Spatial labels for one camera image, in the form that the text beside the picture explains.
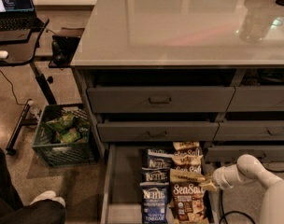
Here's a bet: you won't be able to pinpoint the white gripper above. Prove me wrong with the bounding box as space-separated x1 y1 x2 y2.
200 166 234 192

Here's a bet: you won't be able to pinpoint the brown sea salt bag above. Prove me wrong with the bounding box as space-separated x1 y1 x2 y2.
172 147 202 174
170 169 206 224

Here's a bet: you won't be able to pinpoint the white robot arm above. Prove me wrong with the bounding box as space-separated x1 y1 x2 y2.
206 154 284 224

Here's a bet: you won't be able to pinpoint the rear brown chip bag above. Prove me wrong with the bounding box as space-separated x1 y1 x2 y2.
173 142 200 151

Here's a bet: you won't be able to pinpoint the front blue Kettle bag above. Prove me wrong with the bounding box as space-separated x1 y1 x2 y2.
140 182 169 224

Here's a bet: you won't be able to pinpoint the blue kettle bag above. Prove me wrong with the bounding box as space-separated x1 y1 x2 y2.
140 182 169 224
146 149 173 169
141 168 169 183

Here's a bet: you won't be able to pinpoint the middle right grey drawer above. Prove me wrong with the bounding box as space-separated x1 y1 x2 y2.
214 120 284 141

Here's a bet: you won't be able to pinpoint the rear blue Kettle bag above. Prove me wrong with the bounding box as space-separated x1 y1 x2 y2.
146 149 173 169

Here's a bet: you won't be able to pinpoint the middle blue Kettle bag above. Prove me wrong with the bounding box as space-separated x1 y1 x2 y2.
141 168 169 183

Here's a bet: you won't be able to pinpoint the bottom right grey drawer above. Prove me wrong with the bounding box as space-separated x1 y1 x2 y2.
203 146 284 163

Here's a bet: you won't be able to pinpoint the middle left grey drawer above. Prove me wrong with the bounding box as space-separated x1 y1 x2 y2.
97 121 219 142

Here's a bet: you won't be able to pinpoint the open bottom grey drawer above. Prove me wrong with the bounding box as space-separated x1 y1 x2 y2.
101 142 218 224

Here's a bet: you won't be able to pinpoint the top right grey drawer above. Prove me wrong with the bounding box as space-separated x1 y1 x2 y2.
228 86 284 112

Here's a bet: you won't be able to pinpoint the top left grey drawer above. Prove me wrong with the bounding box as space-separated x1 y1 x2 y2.
87 86 234 113

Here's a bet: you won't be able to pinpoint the black device beside counter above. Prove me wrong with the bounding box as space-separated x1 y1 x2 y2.
49 27 84 68

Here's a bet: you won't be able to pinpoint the green snack bags in crate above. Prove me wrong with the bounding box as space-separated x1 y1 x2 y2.
44 112 89 144

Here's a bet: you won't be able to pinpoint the dark green plastic crate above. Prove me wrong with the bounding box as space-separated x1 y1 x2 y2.
32 104 97 167

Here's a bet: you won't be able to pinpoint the white shoe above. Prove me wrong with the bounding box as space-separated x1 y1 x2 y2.
30 190 66 208

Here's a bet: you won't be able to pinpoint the person's dark trouser leg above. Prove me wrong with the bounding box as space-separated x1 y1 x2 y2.
0 148 66 224

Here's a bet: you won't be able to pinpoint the black laptop stand table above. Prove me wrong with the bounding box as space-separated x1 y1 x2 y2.
0 15 57 156

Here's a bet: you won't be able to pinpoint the open laptop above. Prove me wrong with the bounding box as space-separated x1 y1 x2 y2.
0 0 36 32

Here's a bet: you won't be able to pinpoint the black floor cable right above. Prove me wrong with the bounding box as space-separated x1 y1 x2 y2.
214 161 284 224

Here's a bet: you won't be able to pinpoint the thin black cable left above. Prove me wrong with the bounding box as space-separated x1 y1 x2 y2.
0 66 28 106

